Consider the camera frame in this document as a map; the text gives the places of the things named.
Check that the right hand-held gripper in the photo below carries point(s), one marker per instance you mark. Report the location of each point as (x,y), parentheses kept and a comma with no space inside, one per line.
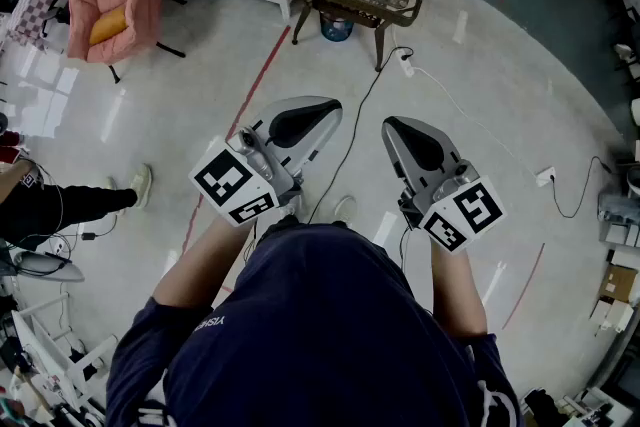
(430,165)

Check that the blue water jug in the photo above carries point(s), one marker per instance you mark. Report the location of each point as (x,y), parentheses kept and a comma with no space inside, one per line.
(336,27)

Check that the orange pillow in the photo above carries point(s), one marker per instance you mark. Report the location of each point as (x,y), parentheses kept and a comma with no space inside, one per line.
(107,27)

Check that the brown cardboard box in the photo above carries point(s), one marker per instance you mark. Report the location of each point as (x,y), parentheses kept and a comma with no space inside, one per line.
(619,284)

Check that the person's right forearm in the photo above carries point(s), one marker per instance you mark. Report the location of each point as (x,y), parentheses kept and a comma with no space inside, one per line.
(457,290)

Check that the person's left forearm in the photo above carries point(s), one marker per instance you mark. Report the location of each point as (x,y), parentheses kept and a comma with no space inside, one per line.
(200,265)

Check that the white floor socket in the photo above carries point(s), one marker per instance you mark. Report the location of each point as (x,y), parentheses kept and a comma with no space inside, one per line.
(545,176)

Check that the white metal rack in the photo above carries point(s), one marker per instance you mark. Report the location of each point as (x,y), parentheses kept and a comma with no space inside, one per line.
(60,355)

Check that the checkered cloth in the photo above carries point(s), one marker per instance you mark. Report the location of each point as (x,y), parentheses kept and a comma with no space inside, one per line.
(35,15)

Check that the white power strip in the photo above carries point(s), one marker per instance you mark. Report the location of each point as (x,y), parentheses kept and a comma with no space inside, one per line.
(406,64)

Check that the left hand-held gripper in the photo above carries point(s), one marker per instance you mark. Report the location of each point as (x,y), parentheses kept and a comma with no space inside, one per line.
(295,130)

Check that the person's navy shirt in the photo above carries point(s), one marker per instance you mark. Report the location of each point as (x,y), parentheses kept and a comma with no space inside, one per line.
(320,340)

